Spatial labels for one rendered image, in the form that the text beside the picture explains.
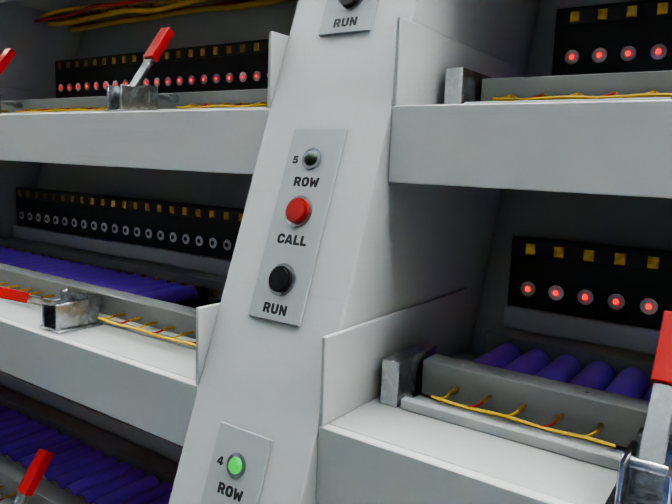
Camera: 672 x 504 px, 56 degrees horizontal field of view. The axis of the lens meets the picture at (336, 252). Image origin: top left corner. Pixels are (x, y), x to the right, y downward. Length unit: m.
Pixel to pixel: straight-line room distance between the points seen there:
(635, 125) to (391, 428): 0.20
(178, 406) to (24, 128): 0.35
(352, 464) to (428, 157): 0.17
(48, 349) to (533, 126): 0.39
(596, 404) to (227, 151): 0.29
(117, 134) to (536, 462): 0.40
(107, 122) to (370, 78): 0.25
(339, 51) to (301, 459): 0.25
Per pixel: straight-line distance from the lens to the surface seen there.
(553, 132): 0.34
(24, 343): 0.58
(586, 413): 0.37
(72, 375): 0.53
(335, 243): 0.37
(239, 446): 0.39
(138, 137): 0.54
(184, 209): 0.69
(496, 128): 0.35
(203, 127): 0.48
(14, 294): 0.53
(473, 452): 0.34
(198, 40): 0.87
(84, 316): 0.56
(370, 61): 0.41
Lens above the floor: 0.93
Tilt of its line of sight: 8 degrees up
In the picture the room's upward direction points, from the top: 13 degrees clockwise
